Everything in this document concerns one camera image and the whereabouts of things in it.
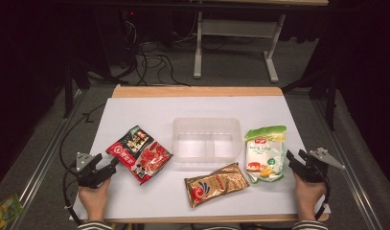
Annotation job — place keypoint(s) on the person's right hand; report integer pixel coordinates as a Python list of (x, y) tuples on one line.
[(309, 198)]

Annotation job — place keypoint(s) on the clear plastic container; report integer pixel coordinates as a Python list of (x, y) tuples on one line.
[(206, 140)]

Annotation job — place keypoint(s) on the black stand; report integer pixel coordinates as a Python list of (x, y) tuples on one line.
[(68, 89), (331, 96)]

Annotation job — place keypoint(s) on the gold foil packet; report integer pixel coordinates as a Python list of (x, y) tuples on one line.
[(215, 185)]

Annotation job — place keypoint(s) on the person's left hand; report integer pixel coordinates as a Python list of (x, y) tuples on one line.
[(94, 199)]

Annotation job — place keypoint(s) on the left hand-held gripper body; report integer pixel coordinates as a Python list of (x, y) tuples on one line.
[(87, 177)]

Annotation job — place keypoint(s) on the wooden table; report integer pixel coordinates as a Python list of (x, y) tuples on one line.
[(195, 91)]

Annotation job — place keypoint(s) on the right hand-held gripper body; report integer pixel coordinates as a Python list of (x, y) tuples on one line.
[(314, 169)]

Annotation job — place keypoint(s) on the green and yellow packet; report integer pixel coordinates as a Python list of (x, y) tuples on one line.
[(5, 211)]

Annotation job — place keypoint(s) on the white metal desk frame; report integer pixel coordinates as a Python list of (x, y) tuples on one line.
[(237, 28)]

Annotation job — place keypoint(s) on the white and green food packet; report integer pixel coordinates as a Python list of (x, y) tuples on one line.
[(264, 153)]

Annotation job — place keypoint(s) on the white table sheet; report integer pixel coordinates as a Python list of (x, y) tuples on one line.
[(183, 108)]

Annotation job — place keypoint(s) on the red and black food packet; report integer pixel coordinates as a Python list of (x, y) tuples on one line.
[(141, 156)]

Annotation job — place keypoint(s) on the metal floor rail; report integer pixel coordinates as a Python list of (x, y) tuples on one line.
[(349, 179), (42, 159)]

